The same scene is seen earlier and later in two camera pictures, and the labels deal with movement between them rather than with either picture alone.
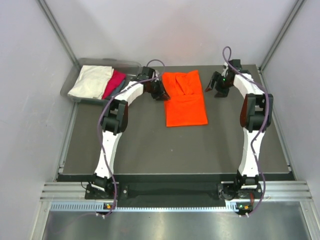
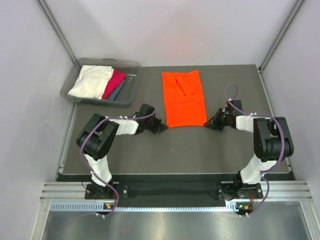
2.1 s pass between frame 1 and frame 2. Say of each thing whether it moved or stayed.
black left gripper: moved
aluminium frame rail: stayed
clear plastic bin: stayed
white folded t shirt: stayed
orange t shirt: stayed
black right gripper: moved
